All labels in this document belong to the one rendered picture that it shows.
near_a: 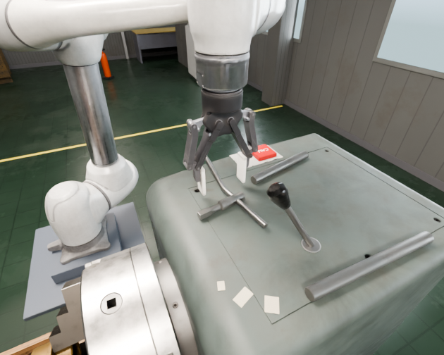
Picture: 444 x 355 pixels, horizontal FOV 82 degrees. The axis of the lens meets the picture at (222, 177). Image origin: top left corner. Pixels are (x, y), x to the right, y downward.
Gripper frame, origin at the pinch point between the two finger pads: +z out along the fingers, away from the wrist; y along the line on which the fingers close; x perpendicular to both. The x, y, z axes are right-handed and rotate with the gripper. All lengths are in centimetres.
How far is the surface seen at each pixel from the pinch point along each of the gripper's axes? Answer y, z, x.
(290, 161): -21.0, 2.7, -1.4
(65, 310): 36.5, 14.5, 7.0
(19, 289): 102, 130, -103
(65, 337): 37.2, 17.0, 10.7
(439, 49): -266, 11, -98
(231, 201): 0.3, 2.7, 5.3
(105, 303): 28.1, 6.6, 14.2
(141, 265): 21.3, 6.5, 9.7
